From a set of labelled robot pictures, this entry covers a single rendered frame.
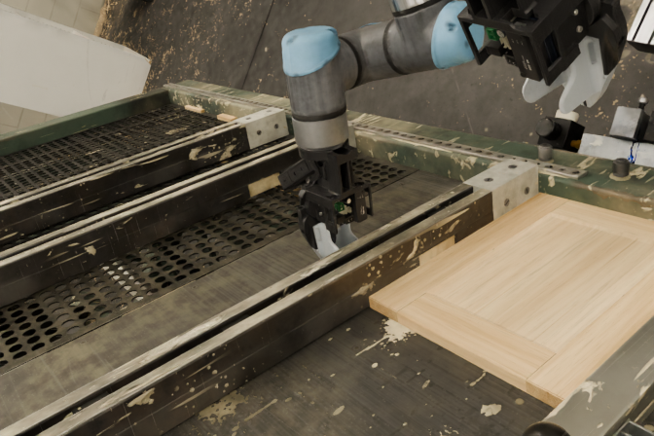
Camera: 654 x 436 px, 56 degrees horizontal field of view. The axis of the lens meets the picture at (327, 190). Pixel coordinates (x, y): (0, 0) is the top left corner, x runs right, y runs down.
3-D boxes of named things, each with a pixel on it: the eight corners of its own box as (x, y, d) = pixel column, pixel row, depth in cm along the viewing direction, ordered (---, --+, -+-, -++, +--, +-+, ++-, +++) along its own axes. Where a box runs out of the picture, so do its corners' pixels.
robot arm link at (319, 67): (354, 23, 79) (307, 39, 74) (363, 105, 84) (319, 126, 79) (311, 21, 84) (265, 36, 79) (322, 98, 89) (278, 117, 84)
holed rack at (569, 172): (587, 173, 104) (587, 170, 103) (577, 180, 102) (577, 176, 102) (170, 84, 228) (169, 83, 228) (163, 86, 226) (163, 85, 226)
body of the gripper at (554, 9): (477, 70, 51) (423, -54, 43) (542, 0, 52) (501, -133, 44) (555, 93, 45) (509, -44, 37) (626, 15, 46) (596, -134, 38)
